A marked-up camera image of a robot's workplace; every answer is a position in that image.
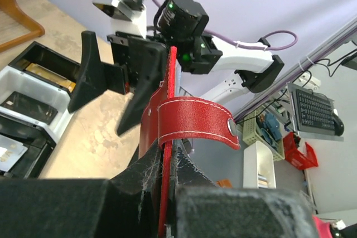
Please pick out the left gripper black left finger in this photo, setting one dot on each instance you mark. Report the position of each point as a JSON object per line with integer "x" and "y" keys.
{"x": 124, "y": 206}

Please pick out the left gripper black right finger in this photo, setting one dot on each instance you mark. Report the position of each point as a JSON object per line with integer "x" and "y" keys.
{"x": 199, "y": 208}

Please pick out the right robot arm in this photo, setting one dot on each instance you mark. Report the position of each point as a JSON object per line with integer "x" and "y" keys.
{"x": 181, "y": 23}

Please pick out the red leather card holder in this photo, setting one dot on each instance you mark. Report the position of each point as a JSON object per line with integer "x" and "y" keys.
{"x": 169, "y": 117}

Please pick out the grey card in tray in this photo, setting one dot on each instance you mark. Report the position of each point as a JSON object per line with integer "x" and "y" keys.
{"x": 11, "y": 152}

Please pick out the aluminium frame rail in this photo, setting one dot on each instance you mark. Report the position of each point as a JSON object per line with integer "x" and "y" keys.
{"x": 304, "y": 63}

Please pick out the black keyboard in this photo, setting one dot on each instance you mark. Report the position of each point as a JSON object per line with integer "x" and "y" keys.
{"x": 313, "y": 115}

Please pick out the green perforated basket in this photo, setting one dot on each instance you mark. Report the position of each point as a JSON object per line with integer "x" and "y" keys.
{"x": 253, "y": 131}

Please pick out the yellow card stack in tray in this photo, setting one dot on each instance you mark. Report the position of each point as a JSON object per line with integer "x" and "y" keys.
{"x": 50, "y": 75}

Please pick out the black and white organiser tray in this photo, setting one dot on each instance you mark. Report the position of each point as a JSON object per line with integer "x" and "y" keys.
{"x": 36, "y": 88}

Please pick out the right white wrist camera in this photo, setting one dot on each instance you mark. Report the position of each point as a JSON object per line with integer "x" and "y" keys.
{"x": 127, "y": 16}

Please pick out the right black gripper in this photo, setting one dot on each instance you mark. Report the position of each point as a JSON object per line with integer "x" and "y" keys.
{"x": 139, "y": 67}

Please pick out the pink plastic fixture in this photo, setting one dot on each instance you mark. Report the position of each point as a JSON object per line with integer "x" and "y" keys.
{"x": 329, "y": 229}

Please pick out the white storage bin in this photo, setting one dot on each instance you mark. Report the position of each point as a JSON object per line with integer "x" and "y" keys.
{"x": 258, "y": 167}

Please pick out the red small bin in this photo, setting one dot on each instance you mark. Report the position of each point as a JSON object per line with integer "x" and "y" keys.
{"x": 299, "y": 153}

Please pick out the wooden three-tier shelf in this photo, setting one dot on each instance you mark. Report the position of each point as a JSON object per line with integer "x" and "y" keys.
{"x": 13, "y": 18}

